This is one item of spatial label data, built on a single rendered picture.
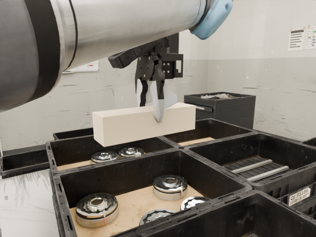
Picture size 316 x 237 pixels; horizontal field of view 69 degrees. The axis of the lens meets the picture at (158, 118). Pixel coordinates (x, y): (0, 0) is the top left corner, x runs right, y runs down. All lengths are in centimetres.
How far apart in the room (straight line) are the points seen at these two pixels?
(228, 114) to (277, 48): 210
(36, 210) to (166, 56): 72
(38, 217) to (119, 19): 82
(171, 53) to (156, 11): 31
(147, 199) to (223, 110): 165
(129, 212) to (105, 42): 52
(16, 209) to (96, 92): 292
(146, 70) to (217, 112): 170
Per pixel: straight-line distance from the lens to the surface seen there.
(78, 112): 372
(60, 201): 54
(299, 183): 77
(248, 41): 448
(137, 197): 71
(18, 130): 364
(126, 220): 63
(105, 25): 18
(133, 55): 47
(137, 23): 21
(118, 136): 48
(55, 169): 69
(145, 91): 55
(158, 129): 52
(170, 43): 54
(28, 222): 93
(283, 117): 414
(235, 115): 239
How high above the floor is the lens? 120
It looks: 13 degrees down
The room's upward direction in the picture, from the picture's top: straight up
